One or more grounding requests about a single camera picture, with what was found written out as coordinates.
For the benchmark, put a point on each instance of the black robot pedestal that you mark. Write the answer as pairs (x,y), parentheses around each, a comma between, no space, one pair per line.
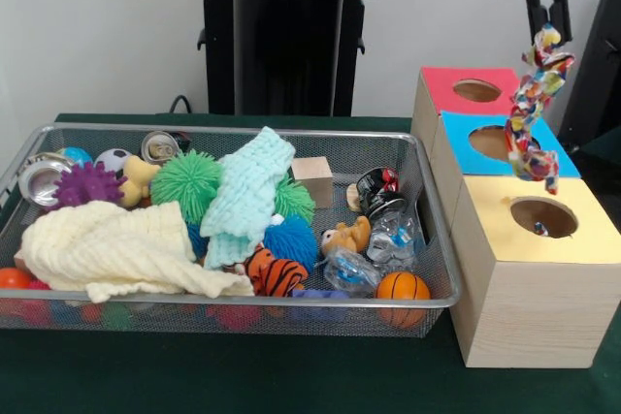
(286,45)

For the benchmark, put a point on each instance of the black stand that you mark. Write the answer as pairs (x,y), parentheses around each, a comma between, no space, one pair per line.
(599,70)

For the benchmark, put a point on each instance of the orange basketball toy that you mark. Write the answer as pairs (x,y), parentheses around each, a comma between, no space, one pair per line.
(402,285)

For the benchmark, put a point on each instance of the green spiky ball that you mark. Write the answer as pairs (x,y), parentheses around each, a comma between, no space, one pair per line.
(186,181)

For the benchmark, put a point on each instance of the light blue waffle cloth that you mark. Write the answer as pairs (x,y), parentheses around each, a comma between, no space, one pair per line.
(247,196)

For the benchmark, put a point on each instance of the yellow duck toy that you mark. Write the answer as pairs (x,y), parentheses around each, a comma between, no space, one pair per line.
(138,179)

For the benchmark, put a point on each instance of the blue spiky ball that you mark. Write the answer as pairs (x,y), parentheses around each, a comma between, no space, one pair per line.
(291,239)

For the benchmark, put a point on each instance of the black crushed can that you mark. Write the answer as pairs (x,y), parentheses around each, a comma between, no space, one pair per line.
(381,191)

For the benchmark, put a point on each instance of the orange striped tiger plush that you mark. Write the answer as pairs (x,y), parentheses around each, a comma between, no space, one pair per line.
(279,273)

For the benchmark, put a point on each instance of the wooden box with three holes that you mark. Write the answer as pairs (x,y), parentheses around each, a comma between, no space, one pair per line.
(533,317)

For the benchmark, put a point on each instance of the dark green tablecloth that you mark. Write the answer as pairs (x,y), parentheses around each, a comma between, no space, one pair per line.
(606,152)
(242,375)

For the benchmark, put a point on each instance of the purple spiky ball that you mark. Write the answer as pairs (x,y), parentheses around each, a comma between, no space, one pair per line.
(87,186)

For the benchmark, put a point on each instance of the small wooden cube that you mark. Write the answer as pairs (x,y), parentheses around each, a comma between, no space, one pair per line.
(314,179)

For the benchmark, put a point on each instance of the metal mesh bin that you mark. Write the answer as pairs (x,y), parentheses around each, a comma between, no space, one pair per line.
(160,319)

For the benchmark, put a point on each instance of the cream waffle cloth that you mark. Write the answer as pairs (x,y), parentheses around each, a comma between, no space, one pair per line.
(121,249)

